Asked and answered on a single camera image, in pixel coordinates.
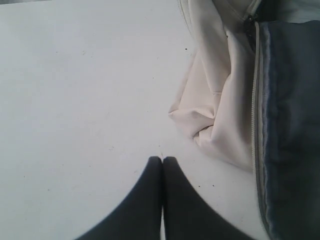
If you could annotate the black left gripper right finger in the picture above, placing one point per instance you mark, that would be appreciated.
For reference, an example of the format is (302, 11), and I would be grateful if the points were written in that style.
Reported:
(186, 215)

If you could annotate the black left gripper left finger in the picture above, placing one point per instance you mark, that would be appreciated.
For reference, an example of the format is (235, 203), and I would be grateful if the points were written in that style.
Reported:
(139, 215)

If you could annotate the cream fabric duffel bag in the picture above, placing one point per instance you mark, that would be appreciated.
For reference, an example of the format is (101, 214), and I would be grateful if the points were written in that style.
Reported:
(251, 98)

